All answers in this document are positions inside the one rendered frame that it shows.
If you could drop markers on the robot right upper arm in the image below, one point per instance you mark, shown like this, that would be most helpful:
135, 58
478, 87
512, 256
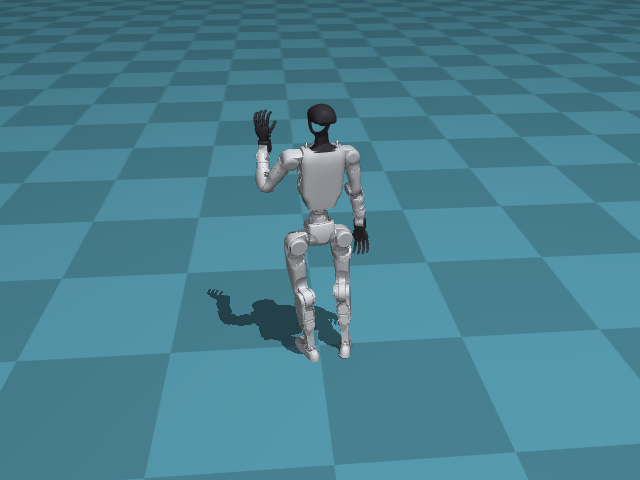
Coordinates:
353, 187

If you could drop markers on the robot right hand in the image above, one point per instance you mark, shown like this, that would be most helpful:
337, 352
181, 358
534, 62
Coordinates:
360, 234

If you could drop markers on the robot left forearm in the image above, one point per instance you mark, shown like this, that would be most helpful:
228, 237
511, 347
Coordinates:
263, 169

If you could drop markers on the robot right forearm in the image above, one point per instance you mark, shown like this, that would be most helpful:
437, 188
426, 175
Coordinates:
358, 208

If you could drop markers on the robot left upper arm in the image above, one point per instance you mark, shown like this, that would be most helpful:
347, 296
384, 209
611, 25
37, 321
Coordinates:
289, 160

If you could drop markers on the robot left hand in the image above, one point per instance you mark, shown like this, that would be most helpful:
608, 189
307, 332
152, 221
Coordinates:
263, 131

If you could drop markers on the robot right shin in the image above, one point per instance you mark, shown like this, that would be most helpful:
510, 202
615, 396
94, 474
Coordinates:
344, 315

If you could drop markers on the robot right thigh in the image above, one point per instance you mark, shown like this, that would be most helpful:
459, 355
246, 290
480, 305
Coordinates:
341, 251

